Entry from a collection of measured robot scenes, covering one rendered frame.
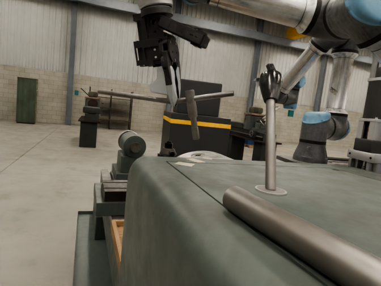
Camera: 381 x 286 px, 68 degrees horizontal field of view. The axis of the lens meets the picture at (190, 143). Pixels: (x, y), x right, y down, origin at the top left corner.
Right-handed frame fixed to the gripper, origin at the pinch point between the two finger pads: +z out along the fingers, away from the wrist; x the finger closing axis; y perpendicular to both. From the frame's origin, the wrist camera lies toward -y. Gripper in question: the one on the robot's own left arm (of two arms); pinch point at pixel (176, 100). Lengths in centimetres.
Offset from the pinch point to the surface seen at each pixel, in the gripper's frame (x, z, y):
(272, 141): 28.3, 4.8, -20.6
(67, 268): -100, 126, 138
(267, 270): 49, 7, -20
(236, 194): 42.1, 6.0, -17.3
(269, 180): 31.5, 8.7, -19.9
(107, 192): -33, 36, 45
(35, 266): -93, 121, 160
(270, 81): 23.8, -2.3, -20.8
